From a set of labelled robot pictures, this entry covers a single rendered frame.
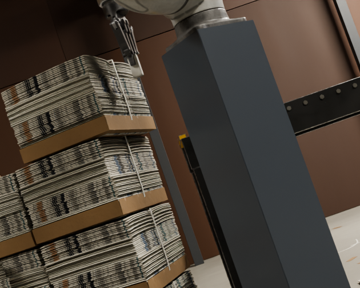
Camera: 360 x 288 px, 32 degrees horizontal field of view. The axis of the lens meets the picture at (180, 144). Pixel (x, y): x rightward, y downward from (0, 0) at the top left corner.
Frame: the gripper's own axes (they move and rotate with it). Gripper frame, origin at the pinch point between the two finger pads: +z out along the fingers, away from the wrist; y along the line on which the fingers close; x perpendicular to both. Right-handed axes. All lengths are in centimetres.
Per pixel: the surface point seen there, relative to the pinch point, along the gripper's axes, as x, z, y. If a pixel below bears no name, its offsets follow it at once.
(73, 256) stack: -29, 47, 19
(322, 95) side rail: 45, 24, -61
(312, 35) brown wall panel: 35, -53, -390
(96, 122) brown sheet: -9.4, 14.5, 19.1
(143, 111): -6.4, 12.0, -11.5
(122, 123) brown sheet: -6.5, 15.9, 8.4
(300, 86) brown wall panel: 11, -13, -382
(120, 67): -7.1, -3.0, -6.7
